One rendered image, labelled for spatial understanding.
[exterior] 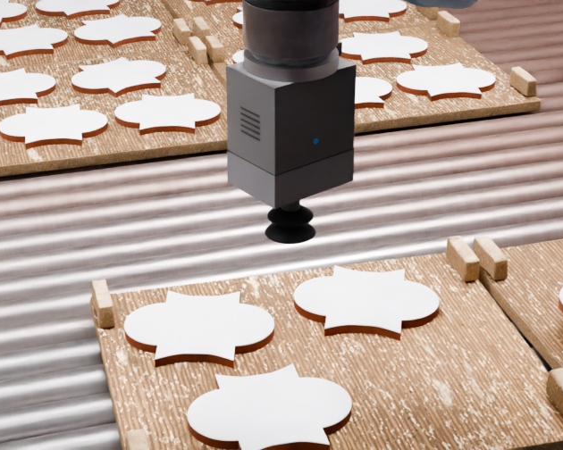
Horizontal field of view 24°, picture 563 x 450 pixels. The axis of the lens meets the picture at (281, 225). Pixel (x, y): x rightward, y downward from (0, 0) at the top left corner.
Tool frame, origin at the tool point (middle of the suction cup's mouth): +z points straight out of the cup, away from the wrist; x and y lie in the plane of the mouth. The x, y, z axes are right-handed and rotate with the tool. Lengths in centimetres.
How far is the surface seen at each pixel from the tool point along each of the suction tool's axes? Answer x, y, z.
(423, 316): -2.7, -19.6, 17.2
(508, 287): -2.3, -31.9, 18.3
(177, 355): -12.6, 3.6, 17.5
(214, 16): -94, -61, 18
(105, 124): -65, -21, 17
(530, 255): -5.6, -39.1, 18.3
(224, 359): -9.3, 0.4, 17.5
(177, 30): -88, -49, 17
